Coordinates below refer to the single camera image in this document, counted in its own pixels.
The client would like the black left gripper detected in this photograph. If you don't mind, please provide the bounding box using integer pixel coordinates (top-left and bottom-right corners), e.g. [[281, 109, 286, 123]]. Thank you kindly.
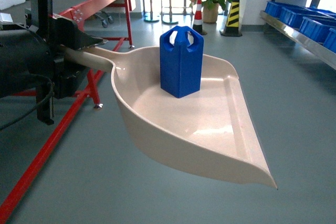
[[30, 0, 107, 125]]

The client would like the blue plastic part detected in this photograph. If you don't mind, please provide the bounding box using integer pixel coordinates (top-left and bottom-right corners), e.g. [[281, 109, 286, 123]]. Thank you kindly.
[[160, 26, 204, 98]]

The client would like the beige plastic dustpan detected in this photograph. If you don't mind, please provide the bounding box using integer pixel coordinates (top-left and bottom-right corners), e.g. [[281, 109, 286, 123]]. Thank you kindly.
[[65, 46, 277, 188]]

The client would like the stainless steel shelf rack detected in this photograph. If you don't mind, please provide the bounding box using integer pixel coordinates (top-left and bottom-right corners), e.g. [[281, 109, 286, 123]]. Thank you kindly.
[[260, 0, 335, 69]]

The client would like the red white traffic cone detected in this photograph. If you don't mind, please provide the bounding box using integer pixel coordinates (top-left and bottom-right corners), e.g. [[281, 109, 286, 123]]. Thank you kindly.
[[192, 0, 207, 35]]

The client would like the yellow black traffic cone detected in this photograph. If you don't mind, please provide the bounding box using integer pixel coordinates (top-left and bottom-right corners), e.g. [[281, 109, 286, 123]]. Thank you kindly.
[[220, 0, 242, 37]]

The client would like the blue plastic bin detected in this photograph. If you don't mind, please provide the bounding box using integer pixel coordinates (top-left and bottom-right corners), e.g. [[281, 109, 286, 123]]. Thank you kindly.
[[265, 1, 306, 18], [323, 28, 336, 53], [279, 7, 335, 28], [299, 17, 335, 43]]

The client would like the black cable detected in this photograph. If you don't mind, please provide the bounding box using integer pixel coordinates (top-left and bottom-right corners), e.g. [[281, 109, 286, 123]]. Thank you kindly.
[[0, 74, 55, 132]]

